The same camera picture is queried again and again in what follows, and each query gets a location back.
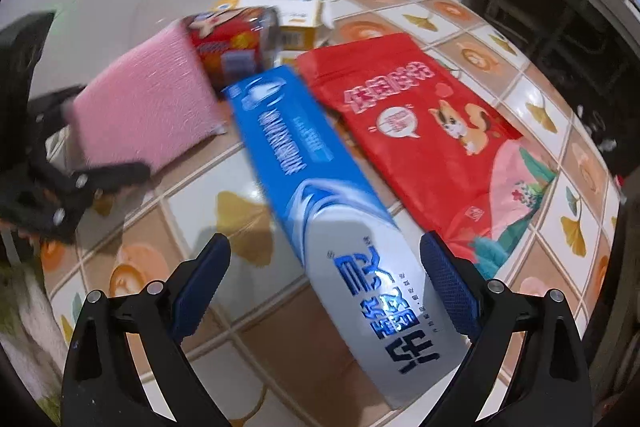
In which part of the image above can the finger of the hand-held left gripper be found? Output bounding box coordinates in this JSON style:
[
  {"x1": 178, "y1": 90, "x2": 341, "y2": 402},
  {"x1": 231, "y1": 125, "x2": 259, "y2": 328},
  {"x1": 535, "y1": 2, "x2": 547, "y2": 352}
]
[
  {"x1": 0, "y1": 162, "x2": 152, "y2": 243},
  {"x1": 27, "y1": 86, "x2": 87, "y2": 142}
]

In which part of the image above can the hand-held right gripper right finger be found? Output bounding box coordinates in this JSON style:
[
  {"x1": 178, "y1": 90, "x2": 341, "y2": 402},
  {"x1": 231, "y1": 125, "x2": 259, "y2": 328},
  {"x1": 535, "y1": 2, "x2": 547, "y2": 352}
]
[{"x1": 419, "y1": 231, "x2": 592, "y2": 427}]

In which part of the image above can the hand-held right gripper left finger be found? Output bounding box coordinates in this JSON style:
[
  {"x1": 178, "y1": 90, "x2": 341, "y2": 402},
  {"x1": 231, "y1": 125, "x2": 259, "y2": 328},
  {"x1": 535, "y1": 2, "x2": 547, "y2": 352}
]
[{"x1": 61, "y1": 232, "x2": 233, "y2": 427}]

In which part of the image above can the pink ribbed cloth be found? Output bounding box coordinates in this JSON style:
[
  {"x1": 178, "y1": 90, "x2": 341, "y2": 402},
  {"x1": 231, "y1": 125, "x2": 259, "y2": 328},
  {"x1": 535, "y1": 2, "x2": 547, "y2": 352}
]
[{"x1": 70, "y1": 19, "x2": 228, "y2": 172}]

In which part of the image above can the blue and white toothpaste box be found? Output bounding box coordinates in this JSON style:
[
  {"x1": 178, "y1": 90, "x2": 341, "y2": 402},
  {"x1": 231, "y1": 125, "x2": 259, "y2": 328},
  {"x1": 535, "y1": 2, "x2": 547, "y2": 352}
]
[{"x1": 222, "y1": 66, "x2": 473, "y2": 410}]

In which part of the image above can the white and yellow carton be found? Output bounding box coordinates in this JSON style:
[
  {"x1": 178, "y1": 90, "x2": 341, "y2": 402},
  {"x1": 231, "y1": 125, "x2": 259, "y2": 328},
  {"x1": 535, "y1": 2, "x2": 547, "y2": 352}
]
[{"x1": 239, "y1": 0, "x2": 337, "y2": 58}]

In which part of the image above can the red printed pouch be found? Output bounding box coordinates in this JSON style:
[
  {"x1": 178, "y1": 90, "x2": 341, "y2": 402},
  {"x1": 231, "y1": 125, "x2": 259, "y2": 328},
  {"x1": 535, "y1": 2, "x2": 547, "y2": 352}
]
[{"x1": 295, "y1": 33, "x2": 558, "y2": 280}]

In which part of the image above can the red printed snack can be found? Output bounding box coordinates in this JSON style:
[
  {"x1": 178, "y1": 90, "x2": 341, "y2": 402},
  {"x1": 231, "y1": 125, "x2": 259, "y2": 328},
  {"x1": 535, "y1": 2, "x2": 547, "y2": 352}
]
[{"x1": 182, "y1": 6, "x2": 283, "y2": 90}]

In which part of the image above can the dark metal rack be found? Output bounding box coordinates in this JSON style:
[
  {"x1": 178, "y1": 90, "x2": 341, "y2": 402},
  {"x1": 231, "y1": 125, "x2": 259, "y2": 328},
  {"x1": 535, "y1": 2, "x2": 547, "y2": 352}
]
[{"x1": 461, "y1": 0, "x2": 626, "y2": 118}]

